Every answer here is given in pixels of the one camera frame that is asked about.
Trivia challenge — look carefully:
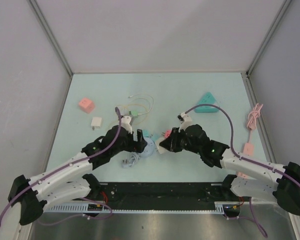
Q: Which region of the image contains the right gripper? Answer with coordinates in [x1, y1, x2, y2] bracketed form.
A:
[160, 127, 202, 155]

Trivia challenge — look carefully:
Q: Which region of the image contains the blue round power strip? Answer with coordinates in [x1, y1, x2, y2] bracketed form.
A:
[120, 137, 158, 170]

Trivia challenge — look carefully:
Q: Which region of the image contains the white square adapter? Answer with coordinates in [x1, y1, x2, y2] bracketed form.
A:
[155, 137, 167, 154]

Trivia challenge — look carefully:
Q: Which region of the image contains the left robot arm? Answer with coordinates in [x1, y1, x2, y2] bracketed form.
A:
[7, 125, 147, 226]

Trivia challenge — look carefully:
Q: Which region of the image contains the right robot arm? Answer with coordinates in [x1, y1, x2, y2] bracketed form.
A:
[159, 124, 300, 216]

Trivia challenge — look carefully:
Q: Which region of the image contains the light teal charger plug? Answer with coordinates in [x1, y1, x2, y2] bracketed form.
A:
[151, 133, 160, 142]

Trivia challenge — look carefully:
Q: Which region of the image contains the green charger plug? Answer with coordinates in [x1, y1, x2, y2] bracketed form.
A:
[129, 110, 139, 118]

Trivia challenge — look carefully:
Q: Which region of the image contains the pink square adapter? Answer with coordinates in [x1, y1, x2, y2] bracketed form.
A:
[162, 129, 171, 139]

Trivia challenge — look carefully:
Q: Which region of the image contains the teal triangular power strip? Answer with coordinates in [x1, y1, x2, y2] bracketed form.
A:
[194, 92, 219, 114]

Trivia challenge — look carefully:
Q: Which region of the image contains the white cube charger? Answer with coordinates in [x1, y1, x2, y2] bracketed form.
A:
[90, 116, 103, 130]

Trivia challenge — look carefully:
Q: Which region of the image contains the pink power strip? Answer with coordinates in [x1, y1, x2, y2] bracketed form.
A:
[236, 142, 254, 179]

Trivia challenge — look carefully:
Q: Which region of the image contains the pink cube socket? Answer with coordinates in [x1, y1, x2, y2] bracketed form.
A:
[78, 97, 95, 114]

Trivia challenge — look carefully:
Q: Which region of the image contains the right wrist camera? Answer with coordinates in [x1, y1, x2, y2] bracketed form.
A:
[177, 112, 193, 132]

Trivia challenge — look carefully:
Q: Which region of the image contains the yellow usb cable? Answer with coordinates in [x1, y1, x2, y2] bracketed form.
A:
[108, 102, 151, 128]

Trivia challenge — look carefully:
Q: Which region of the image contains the grey cable duct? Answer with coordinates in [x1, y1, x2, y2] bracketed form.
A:
[44, 202, 233, 215]

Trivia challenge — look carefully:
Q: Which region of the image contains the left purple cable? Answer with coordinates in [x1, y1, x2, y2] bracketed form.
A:
[0, 106, 123, 228]

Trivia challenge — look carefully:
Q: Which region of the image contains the purple cable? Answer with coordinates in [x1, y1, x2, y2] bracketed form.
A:
[183, 104, 291, 238]
[0, 106, 123, 228]

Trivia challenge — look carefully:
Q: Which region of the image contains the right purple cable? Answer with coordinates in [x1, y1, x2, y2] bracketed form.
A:
[183, 104, 291, 238]

